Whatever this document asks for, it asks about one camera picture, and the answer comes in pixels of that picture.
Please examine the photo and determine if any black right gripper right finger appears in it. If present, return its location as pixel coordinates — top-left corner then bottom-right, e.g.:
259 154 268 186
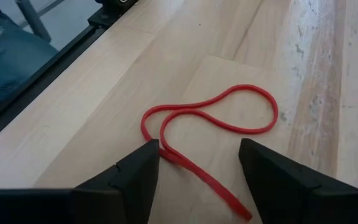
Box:
237 138 358 224

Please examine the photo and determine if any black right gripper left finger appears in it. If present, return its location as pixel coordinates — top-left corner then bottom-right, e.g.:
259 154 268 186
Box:
74 138 161 224

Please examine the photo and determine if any red rubber band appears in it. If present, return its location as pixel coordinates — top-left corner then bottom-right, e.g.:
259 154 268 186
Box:
139 83 280 222

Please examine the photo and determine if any person's leg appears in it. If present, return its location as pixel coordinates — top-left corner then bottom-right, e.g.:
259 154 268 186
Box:
0 15 59 104

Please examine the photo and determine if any black table-level camera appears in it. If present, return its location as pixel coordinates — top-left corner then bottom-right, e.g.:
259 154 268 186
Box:
87 0 140 30

